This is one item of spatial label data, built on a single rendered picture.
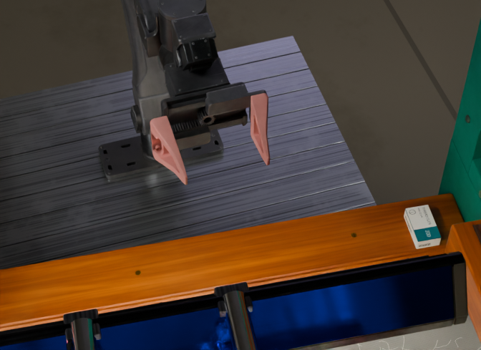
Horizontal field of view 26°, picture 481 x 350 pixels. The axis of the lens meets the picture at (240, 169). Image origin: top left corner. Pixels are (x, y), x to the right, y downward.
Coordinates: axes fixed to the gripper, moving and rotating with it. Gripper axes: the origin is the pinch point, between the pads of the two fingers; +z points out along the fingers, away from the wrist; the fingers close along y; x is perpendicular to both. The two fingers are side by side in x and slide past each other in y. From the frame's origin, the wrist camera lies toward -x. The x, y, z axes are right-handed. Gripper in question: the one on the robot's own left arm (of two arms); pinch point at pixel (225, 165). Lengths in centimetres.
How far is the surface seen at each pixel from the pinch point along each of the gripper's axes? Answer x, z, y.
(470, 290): 23.8, 11.0, 30.0
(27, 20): 109, -151, -13
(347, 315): -1.1, 23.0, 5.9
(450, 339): 33.1, 12.5, 28.0
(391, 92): 108, -95, 73
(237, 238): 30.9, -10.6, 4.7
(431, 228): 28.8, -2.7, 31.3
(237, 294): -5.1, 19.8, -4.7
